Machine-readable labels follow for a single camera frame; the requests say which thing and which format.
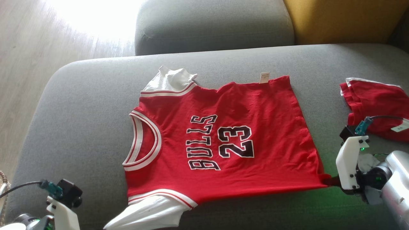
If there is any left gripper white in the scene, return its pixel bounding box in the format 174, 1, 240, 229
46, 196, 80, 230

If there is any beige woven laundry basket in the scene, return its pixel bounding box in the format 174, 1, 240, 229
0, 171, 12, 226

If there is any yellow sofa back cushion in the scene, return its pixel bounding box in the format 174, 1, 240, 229
283, 0, 409, 45

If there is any grey sofa seat cushion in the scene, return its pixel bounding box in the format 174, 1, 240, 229
134, 0, 295, 56

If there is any red basketball shorts white trim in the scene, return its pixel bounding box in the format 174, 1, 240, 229
339, 77, 409, 142

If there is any red Bulls basketball jersey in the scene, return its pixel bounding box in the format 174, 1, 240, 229
103, 65, 333, 230

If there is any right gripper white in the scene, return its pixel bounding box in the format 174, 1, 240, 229
323, 136, 370, 192

